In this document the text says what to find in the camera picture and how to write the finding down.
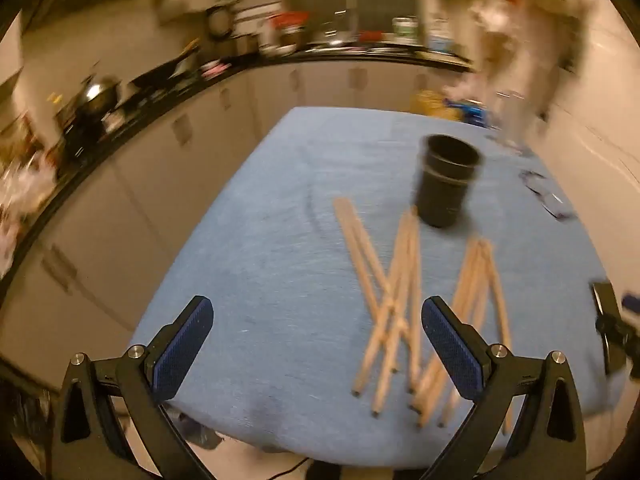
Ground bunch of wooden chopsticks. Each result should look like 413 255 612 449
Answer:
332 197 516 436

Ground metal wok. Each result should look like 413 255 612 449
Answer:
75 76 123 111

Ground white bag of flatbreads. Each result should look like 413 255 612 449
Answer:
470 0 596 126

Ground black frying pan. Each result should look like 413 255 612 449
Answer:
130 52 198 91

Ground blue towel table cover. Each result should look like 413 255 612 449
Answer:
127 106 623 461

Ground cream lower kitchen cabinets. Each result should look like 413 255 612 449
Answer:
0 60 451 391

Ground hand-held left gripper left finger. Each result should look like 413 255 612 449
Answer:
50 295 216 480

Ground dark-framed eyeglasses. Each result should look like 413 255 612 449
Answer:
517 169 578 221

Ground white jug green label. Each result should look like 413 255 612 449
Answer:
391 16 420 46

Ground black utensil holder cup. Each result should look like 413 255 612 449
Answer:
412 134 485 230

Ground blue plastic bag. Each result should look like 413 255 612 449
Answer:
449 99 487 127

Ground red plastic basin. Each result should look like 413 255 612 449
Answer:
267 11 307 33

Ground black kitchen countertop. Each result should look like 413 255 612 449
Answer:
0 45 476 301

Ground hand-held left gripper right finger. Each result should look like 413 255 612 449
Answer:
421 296 588 480

